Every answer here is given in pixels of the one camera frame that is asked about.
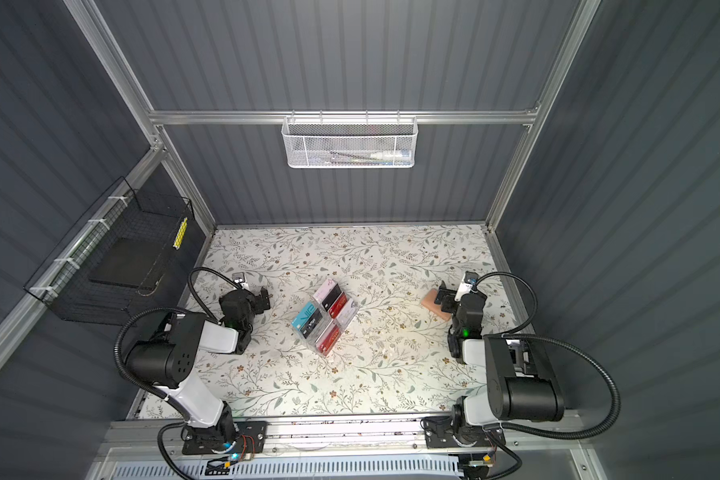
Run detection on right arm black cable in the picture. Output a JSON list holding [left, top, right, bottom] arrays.
[[473, 271, 622, 440]]

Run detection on black pad in basket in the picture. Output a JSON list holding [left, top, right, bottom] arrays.
[[89, 238, 171, 293]]

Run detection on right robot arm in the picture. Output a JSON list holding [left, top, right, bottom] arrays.
[[433, 280, 565, 446]]

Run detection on black wire basket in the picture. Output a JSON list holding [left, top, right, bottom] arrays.
[[24, 183, 198, 326]]

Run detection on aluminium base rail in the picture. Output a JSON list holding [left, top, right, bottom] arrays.
[[104, 413, 583, 463]]

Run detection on white VIP card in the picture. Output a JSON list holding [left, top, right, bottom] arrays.
[[335, 299, 359, 331]]

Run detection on pink leather card wallet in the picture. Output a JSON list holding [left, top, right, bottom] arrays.
[[420, 289, 452, 321]]

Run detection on red VIP card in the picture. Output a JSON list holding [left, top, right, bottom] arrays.
[[328, 293, 348, 318]]

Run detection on black card right column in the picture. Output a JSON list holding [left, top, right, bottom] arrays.
[[321, 285, 343, 311]]

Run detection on white wire mesh basket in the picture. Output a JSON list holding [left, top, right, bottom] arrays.
[[281, 118, 419, 169]]

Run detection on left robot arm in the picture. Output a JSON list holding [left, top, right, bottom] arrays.
[[116, 288, 270, 461]]

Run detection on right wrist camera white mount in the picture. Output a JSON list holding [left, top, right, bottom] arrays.
[[454, 271, 480, 304]]

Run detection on clear acrylic card holder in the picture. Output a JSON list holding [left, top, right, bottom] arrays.
[[291, 279, 360, 357]]

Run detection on yellow marker pen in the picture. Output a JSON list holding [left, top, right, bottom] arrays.
[[172, 217, 188, 250]]

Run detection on pink VIP card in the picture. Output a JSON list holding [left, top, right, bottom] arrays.
[[313, 278, 336, 304]]

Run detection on pens in white basket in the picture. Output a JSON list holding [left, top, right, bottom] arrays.
[[329, 150, 414, 166]]

